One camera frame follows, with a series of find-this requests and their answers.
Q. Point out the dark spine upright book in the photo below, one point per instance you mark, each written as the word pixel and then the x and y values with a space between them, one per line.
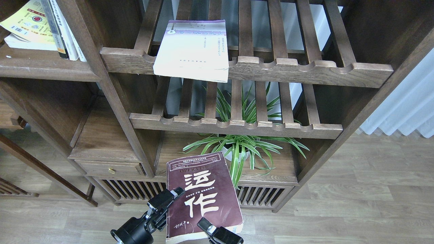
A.
pixel 60 45

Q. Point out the maroon thick book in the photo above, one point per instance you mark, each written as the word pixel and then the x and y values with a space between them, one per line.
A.
pixel 208 193

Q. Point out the dark wooden bookshelf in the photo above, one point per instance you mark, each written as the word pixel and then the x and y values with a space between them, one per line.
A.
pixel 332 62

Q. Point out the white purple paperback book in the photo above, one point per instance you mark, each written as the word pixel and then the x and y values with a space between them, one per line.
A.
pixel 194 50

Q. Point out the brass drawer knob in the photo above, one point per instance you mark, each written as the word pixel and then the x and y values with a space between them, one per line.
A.
pixel 111 170

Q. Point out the white curtain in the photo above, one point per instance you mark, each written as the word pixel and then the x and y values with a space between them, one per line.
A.
pixel 410 107

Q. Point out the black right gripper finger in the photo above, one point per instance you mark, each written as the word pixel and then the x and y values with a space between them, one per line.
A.
pixel 218 235

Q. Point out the green spider plant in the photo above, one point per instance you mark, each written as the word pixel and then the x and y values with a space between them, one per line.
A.
pixel 255 149

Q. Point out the thin white upright book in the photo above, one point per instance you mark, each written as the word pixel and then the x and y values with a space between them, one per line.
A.
pixel 80 53

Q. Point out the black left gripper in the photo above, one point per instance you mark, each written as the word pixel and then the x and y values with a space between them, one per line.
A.
pixel 139 230

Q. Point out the green yellow paperback book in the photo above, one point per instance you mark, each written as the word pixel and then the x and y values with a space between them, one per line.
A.
pixel 29 28

